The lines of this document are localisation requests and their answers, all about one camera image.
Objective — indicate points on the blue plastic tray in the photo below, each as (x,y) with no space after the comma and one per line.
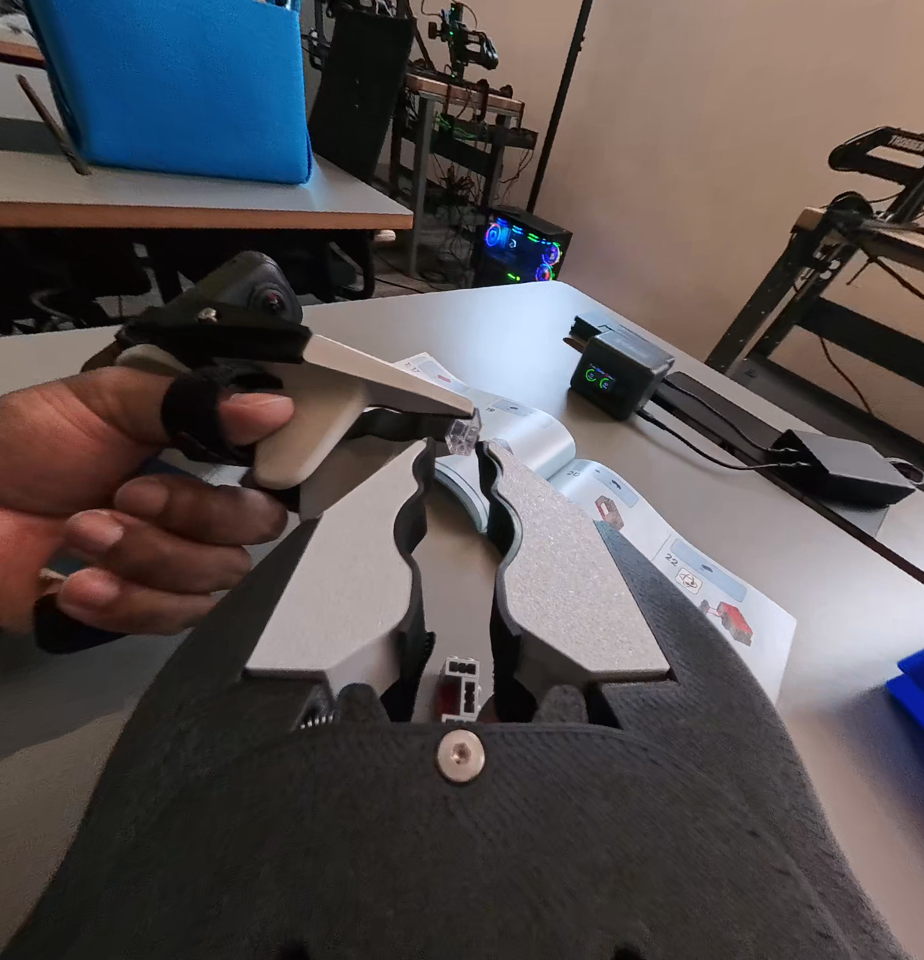
(923,690)

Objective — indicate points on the blue fabric box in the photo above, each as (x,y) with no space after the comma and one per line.
(184,82)

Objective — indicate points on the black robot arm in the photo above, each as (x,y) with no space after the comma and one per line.
(893,154)

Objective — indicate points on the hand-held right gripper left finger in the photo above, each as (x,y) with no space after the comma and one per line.
(342,592)

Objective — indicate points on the black mat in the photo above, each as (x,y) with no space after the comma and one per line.
(19,135)

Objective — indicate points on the black power station with display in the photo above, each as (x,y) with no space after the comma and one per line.
(619,375)

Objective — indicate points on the cluttered equipment rack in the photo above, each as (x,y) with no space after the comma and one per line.
(473,105)

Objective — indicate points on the grey red toy brick assembly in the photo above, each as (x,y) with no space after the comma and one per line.
(462,694)

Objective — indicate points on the computer tower with coloured lights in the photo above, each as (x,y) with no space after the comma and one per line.
(522,240)

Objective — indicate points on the thin dark rod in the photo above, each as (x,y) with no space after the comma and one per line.
(53,124)

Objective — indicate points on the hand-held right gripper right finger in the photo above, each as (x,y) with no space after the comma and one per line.
(574,585)

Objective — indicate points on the black flat device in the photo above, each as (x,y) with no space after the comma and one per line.
(717,416)

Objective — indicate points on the black pole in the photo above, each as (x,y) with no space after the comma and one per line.
(559,105)

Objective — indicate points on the person's left hand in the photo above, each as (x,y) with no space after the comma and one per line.
(71,465)

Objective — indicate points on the black power adapter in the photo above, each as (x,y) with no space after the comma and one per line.
(844,465)

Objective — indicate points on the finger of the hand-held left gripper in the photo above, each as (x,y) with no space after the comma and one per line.
(334,472)
(387,375)

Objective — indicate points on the grey table with wooden edge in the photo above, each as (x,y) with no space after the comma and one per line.
(206,199)

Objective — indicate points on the black monitor panel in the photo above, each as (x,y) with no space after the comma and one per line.
(364,90)

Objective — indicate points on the toy brick instruction booklet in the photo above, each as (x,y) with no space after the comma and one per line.
(529,439)

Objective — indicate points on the clear toy brick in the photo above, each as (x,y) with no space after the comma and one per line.
(462,433)

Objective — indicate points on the black metal frame stand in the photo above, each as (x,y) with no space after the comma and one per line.
(769,292)

